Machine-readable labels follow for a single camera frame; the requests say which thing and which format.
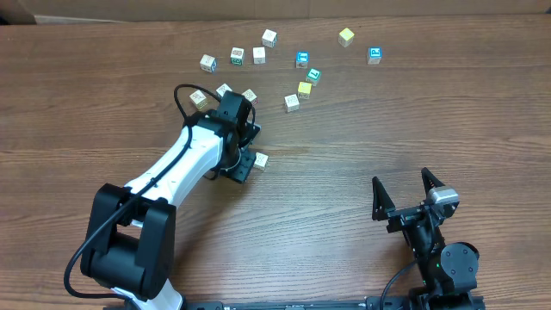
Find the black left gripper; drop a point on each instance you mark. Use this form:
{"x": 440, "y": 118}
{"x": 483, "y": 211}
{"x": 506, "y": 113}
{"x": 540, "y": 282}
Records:
{"x": 241, "y": 169}

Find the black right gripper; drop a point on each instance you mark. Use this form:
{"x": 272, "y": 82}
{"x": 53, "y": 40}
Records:
{"x": 407, "y": 216}

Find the red elephant wooden block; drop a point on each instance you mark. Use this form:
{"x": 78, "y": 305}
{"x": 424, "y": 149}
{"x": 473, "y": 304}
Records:
{"x": 261, "y": 161}

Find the red edged bee block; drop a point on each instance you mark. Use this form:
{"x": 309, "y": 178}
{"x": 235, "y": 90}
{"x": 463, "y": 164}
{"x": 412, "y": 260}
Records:
{"x": 250, "y": 96}

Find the yellow letter wooden block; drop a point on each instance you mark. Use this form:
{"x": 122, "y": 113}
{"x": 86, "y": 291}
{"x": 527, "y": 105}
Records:
{"x": 199, "y": 99}

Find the white block near arm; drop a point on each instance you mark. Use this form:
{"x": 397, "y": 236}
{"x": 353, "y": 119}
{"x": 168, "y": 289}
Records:
{"x": 221, "y": 90}

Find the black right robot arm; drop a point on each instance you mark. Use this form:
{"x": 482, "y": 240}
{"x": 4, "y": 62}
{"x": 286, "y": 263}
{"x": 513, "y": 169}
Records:
{"x": 448, "y": 271}

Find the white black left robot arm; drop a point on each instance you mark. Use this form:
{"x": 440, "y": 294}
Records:
{"x": 130, "y": 240}

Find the white pretzel wooden block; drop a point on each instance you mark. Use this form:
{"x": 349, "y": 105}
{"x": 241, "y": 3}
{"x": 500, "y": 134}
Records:
{"x": 291, "y": 103}

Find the yellow top wooden block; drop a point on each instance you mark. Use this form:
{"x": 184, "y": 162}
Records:
{"x": 304, "y": 90}

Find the white blue wooden block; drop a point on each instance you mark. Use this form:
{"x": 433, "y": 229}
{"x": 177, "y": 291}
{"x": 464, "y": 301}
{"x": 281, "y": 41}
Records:
{"x": 208, "y": 63}

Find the green red wooden block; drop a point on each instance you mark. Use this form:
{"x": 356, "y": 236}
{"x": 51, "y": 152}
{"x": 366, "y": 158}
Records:
{"x": 237, "y": 56}

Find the plain white wooden block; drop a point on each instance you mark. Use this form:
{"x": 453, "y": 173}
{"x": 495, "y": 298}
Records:
{"x": 259, "y": 55}

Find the green top wooden block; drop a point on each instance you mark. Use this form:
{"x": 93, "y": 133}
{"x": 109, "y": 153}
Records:
{"x": 313, "y": 76}

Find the blue top wooden block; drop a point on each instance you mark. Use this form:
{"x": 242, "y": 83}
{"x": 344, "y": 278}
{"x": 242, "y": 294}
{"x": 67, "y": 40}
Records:
{"x": 302, "y": 59}

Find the white block dark edge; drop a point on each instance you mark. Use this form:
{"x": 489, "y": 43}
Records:
{"x": 269, "y": 38}

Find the far blue wooden block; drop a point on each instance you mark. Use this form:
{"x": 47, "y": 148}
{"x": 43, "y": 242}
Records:
{"x": 374, "y": 55}

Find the far yellow wooden block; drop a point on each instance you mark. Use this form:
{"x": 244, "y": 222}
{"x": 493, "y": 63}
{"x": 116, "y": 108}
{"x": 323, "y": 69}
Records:
{"x": 345, "y": 37}

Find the cardboard backdrop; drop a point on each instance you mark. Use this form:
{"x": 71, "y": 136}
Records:
{"x": 59, "y": 11}

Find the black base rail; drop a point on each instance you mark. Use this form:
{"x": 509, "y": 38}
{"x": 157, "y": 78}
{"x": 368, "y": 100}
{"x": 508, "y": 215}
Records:
{"x": 297, "y": 305}

